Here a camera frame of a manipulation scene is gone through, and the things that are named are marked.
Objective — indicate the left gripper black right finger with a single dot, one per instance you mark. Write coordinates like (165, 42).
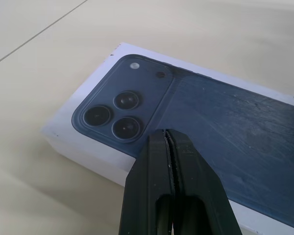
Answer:
(198, 178)

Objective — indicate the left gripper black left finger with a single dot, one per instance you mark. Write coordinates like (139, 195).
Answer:
(144, 191)

